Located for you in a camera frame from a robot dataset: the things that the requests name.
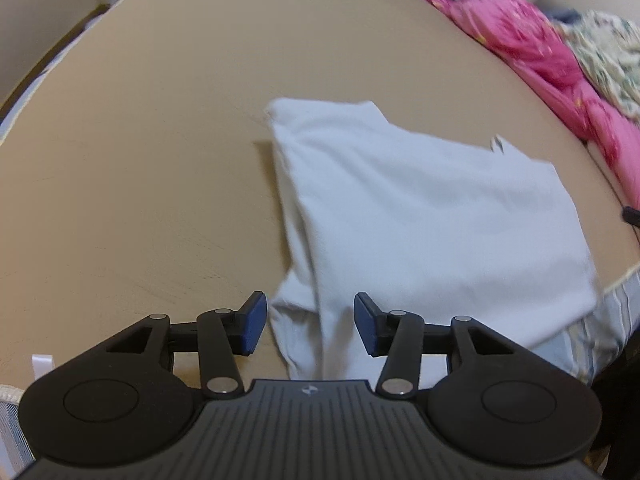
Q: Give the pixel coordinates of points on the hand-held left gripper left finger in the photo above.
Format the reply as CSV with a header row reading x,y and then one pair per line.
x,y
255,322

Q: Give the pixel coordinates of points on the white ribbon mattress tag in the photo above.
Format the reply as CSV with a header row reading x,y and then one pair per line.
x,y
41,365

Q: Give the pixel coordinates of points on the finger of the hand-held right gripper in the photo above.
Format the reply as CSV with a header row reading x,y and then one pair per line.
x,y
632,216

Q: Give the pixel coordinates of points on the pink floral blanket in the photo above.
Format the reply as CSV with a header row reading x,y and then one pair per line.
x,y
530,55

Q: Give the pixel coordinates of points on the green floral patterned cloth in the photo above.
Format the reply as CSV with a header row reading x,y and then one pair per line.
x,y
607,55

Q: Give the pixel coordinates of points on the white t-shirt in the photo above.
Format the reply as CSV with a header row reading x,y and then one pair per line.
x,y
425,220

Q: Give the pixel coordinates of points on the beige quilted mattress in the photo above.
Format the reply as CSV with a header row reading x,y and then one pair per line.
x,y
150,160

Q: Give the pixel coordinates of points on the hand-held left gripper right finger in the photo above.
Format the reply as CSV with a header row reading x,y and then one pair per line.
x,y
365,325

